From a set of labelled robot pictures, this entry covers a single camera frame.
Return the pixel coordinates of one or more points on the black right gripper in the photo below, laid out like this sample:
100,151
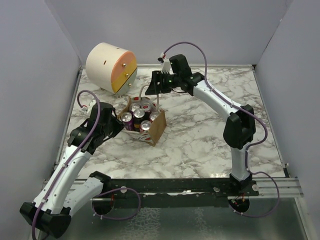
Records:
153,88

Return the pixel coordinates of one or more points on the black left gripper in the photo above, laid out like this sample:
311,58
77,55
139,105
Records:
118,128

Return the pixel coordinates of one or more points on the purple beverage can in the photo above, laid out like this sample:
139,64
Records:
133,106
127,119

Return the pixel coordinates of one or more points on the black yellow beverage can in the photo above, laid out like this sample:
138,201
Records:
138,117

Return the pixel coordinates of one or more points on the red cola can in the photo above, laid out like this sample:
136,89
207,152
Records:
147,107

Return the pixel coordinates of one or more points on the silver slim energy can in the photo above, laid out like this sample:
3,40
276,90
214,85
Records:
153,116

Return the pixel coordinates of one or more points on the jute watermelon canvas bag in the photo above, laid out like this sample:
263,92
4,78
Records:
153,135

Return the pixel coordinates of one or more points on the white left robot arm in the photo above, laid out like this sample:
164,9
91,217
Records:
52,210

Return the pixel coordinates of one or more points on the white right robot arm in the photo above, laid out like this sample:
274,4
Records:
239,120

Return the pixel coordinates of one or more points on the silver top can in bag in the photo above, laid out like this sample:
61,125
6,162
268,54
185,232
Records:
145,126

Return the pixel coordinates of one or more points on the round pastel drawer cabinet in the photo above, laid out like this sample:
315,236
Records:
111,68

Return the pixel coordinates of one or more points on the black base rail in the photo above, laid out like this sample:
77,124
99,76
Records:
120,194

